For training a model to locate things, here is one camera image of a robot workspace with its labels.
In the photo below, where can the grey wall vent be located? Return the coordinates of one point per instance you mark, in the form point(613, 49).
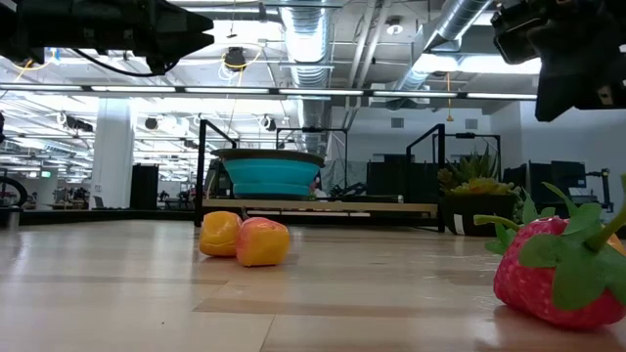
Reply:
point(471, 123)
point(397, 122)

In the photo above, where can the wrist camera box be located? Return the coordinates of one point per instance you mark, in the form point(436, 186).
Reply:
point(513, 34)
point(156, 66)

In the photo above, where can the orange yellow toy pear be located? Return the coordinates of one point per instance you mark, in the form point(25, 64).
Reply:
point(619, 245)
point(220, 237)
point(261, 244)

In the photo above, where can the black metal frame stand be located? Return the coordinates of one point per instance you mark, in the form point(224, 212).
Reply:
point(313, 130)
point(464, 135)

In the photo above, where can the potted succulent plant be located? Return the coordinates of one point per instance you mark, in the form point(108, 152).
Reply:
point(477, 215)

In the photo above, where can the person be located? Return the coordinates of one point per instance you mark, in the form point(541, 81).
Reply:
point(316, 188)

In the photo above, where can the round ceiling fixture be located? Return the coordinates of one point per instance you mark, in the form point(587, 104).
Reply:
point(394, 28)

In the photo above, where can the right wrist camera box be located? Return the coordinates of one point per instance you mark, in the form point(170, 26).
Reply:
point(513, 34)

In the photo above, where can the blue collapsible bowl grey rim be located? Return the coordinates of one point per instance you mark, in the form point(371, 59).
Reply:
point(269, 176)

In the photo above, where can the LED light bar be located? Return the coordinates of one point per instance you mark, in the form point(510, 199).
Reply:
point(313, 92)

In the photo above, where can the black background robot arm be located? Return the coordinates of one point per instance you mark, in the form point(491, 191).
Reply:
point(349, 188)

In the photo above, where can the red toy strawberry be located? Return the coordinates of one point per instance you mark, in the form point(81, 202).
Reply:
point(494, 222)
point(533, 288)

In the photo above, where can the black cabinet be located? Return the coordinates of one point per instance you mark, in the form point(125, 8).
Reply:
point(144, 188)

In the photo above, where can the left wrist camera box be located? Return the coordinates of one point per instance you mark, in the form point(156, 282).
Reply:
point(156, 66)

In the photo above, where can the black ceiling camera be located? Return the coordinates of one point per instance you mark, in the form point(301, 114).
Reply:
point(236, 58)

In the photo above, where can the black background monitor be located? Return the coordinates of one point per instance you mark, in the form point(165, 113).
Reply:
point(215, 178)

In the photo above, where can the white square pillar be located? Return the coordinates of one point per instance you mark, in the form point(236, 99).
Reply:
point(112, 156)

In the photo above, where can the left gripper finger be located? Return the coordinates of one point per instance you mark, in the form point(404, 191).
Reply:
point(181, 43)
point(181, 22)

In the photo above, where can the black background workstation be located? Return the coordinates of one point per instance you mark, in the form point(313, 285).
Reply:
point(567, 176)

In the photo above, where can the black aluminium rig frame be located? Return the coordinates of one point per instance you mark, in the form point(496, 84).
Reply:
point(73, 216)

